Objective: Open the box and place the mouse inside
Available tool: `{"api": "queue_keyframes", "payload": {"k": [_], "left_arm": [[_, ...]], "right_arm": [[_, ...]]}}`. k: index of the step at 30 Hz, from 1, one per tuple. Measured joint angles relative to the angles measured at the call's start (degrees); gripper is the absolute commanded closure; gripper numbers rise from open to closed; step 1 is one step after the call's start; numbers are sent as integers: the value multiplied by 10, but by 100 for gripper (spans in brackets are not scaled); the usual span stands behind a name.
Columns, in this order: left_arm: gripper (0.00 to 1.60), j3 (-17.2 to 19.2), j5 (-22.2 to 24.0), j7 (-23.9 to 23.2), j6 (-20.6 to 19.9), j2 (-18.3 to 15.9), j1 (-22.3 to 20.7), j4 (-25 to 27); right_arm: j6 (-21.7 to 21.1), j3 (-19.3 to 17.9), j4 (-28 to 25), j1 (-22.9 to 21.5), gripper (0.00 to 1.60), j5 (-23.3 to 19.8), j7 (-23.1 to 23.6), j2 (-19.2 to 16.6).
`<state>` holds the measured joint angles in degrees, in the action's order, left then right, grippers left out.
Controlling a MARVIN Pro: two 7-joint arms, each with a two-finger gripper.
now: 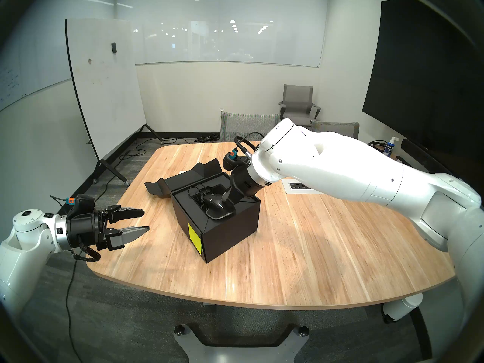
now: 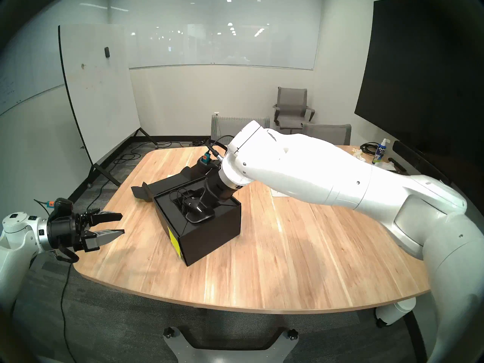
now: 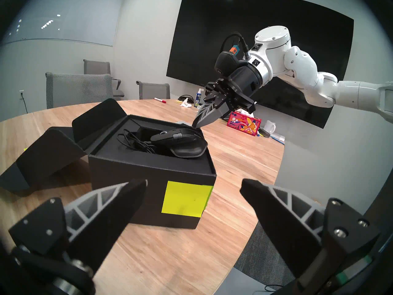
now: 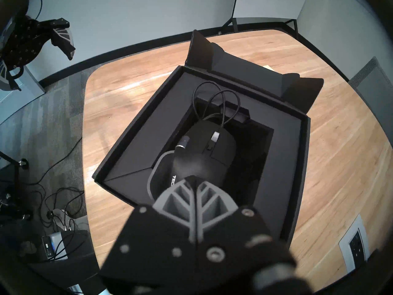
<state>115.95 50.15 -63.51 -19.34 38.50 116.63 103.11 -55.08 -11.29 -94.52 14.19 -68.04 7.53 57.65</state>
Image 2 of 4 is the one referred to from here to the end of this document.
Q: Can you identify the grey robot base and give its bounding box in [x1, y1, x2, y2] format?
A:
[163, 326, 299, 363]

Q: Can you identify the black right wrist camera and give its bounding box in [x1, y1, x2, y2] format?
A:
[197, 154, 223, 174]

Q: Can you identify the glass wall board with writing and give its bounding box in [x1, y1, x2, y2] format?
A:
[0, 0, 110, 117]

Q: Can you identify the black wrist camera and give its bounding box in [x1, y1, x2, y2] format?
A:
[197, 154, 223, 174]
[47, 197, 75, 219]

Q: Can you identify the small yellow sticky note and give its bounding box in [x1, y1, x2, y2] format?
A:
[168, 228, 181, 258]

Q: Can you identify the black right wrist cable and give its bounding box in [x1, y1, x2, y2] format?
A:
[206, 135, 232, 160]

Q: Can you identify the rolling whiteboard on stand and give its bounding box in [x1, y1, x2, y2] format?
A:
[58, 24, 158, 189]

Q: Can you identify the large black wall screen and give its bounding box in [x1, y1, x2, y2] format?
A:
[354, 0, 484, 200]

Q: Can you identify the black cardboard box with lid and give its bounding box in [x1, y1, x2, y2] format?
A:
[131, 164, 242, 267]

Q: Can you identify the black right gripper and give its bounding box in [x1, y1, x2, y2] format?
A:
[195, 169, 239, 214]

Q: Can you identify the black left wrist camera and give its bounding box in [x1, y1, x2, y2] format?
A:
[47, 197, 75, 219]

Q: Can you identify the whiteboard cleaner spray bottle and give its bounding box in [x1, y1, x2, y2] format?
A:
[372, 138, 391, 164]

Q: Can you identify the black computer mouse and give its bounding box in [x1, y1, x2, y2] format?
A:
[183, 200, 216, 224]

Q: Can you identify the large glass wall board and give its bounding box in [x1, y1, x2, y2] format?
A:
[110, 0, 323, 71]

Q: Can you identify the grey swivel office chair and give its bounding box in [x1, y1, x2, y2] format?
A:
[272, 87, 316, 135]

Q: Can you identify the black hanging robot cable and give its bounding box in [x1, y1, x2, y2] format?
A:
[60, 260, 77, 363]

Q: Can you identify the black video sound bar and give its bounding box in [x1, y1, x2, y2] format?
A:
[389, 140, 451, 187]

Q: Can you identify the black mouse cable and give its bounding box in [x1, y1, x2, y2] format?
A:
[168, 188, 198, 208]

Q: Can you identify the wide grey mesh chair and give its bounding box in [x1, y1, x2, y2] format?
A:
[210, 115, 271, 146]

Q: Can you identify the black braided cable loop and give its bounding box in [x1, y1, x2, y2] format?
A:
[53, 246, 81, 263]

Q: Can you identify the grey fabric chair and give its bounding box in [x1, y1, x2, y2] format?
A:
[301, 123, 352, 146]

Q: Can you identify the white wheeled cylinder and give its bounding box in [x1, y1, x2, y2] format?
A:
[374, 298, 416, 327]

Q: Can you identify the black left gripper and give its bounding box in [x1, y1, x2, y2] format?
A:
[48, 209, 126, 252]

